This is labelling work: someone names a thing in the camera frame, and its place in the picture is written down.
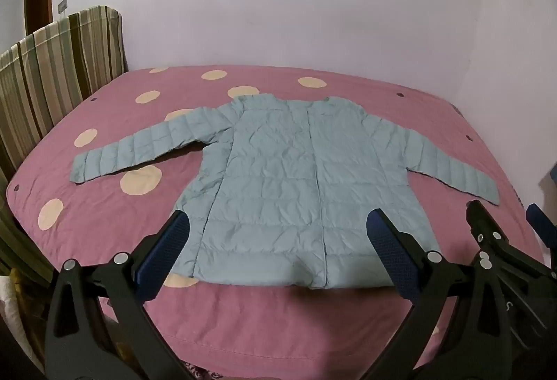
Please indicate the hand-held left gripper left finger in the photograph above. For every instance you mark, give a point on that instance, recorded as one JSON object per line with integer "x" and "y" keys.
{"x": 167, "y": 247}

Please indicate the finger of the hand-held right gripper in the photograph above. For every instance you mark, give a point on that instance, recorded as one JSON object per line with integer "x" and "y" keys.
{"x": 541, "y": 225}
{"x": 489, "y": 227}

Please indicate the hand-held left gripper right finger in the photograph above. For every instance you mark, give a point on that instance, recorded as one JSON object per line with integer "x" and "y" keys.
{"x": 389, "y": 247}

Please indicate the light blue puffer jacket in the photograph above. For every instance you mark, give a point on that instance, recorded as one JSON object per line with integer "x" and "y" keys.
{"x": 283, "y": 188}

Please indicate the pink dotted bedspread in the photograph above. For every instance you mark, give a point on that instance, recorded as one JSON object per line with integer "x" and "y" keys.
{"x": 304, "y": 319}

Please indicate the patterned dark cloth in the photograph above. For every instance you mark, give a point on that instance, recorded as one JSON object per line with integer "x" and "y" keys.
{"x": 206, "y": 373}

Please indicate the white cloth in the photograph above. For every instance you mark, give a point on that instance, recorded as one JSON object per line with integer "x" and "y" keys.
{"x": 9, "y": 310}

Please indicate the striped headboard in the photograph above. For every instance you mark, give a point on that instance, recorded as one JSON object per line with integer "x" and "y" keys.
{"x": 52, "y": 71}

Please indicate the white wall switch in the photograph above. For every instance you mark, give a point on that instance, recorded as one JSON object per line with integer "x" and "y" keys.
{"x": 63, "y": 5}

